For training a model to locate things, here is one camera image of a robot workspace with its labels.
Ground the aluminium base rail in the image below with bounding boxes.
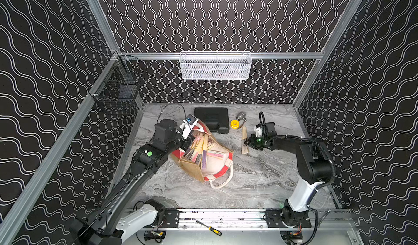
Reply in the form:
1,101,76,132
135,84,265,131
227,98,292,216
130,208,357,231

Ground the yellow black handled screwdriver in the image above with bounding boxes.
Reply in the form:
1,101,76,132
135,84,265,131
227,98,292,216
196,220,223,236

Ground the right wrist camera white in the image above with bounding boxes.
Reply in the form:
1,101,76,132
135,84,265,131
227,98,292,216
254,125,263,138

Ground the steel ball valve brown handle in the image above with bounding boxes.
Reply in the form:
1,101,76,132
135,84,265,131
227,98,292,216
236,112,247,128

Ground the black wire mesh basket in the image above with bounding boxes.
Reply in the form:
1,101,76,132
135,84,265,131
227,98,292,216
90,51,149,117

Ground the red jute tote bag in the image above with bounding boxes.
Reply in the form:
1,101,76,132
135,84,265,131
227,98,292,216
172,117,234,189

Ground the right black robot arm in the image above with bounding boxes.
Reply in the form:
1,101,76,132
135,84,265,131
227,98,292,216
244,123,336,227

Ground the white wire mesh basket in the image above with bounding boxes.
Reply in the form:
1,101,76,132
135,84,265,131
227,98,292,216
179,51,253,80

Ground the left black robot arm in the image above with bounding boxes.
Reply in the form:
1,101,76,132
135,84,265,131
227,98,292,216
70,115,198,245

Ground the yellow thread seal tape spool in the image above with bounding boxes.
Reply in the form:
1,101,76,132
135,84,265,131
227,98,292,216
230,120,240,130

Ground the folding fans bundle in bag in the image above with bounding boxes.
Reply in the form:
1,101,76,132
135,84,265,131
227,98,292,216
180,132,229,170

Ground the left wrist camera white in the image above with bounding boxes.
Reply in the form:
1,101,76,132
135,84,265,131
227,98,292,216
180,114,198,139

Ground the bamboo fan floral white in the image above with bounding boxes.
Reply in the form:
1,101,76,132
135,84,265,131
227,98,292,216
241,126,249,155

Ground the black plastic tool case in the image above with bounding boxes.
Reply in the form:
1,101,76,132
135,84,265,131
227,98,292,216
194,107,230,134

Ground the aluminium frame corner post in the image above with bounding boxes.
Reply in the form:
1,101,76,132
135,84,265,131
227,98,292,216
293,0,362,110

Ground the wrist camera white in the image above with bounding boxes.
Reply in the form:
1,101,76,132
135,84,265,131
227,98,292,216
180,114,198,139
254,125,263,138

